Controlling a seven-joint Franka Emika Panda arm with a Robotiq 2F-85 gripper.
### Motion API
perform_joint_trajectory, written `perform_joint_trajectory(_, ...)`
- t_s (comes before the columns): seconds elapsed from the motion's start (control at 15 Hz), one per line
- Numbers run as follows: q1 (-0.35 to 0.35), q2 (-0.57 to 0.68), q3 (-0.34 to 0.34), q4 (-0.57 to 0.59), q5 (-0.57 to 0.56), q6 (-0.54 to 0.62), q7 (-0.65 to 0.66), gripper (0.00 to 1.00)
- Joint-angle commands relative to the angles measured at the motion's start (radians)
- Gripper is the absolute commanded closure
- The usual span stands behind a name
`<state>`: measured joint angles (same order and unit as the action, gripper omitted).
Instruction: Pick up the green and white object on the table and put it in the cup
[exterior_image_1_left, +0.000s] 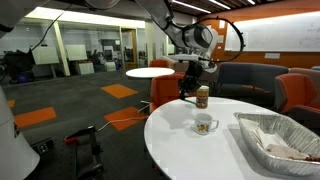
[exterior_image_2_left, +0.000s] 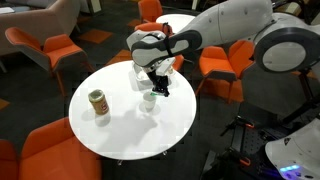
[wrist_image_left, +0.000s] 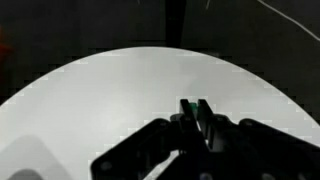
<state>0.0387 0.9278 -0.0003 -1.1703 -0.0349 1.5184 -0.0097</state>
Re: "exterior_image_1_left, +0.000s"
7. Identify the brown armchair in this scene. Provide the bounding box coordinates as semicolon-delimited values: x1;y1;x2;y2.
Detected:
288;67;320;101

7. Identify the orange chair with wide back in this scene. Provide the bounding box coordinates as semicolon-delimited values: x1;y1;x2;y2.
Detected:
149;73;197;115

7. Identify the crumpled paper napkin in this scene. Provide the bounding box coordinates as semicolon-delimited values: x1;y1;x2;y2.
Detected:
250;128;311;161

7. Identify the white mug with yellow print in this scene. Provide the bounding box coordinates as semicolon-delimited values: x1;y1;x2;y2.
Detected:
190;112;220;136

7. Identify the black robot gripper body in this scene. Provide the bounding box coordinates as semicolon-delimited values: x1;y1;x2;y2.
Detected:
179;61;204;92

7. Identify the small round white table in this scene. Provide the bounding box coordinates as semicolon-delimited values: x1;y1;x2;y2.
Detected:
125;67;176;80

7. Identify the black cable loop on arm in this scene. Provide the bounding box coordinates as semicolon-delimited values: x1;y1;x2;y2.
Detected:
190;16;246;64

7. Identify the orange armchair with grey side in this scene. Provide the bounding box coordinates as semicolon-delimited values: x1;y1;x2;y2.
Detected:
273;72;320;116

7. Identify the white standing board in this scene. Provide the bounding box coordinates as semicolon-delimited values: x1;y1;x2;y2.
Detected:
31;46;60;66
64;44;89;62

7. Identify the black hanging cable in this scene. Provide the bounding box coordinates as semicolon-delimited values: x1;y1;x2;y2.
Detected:
30;3;74;53

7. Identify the aluminium foil tray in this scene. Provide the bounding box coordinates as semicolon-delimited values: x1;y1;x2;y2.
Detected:
233;112;320;177

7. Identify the white floor cable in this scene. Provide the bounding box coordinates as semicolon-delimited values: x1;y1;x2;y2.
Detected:
97;100;152;133

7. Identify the wide white wall plaque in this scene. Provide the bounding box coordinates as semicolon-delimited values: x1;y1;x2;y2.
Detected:
263;52;281;61

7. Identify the black clamp with orange handle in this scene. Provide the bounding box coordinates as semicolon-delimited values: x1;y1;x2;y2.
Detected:
62;125;105;180

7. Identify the white rounded robot base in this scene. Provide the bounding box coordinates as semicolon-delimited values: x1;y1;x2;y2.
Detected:
0;85;41;180

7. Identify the black power box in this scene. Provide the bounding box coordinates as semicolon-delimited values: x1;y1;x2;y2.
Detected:
30;137;55;156

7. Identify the small distant orange chair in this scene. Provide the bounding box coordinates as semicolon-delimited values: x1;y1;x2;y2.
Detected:
148;59;170;69

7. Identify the dark chair armrest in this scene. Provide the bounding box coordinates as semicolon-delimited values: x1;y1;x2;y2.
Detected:
282;105;320;135

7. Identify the large wall whiteboard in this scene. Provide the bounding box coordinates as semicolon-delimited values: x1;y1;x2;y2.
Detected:
224;11;320;54

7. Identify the black equipment pile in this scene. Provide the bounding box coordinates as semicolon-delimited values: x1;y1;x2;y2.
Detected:
0;49;35;85

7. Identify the grey sofa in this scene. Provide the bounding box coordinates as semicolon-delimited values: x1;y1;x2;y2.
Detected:
215;61;290;108

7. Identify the peanut butter jar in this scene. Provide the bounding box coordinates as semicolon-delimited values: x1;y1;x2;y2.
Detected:
195;85;210;110

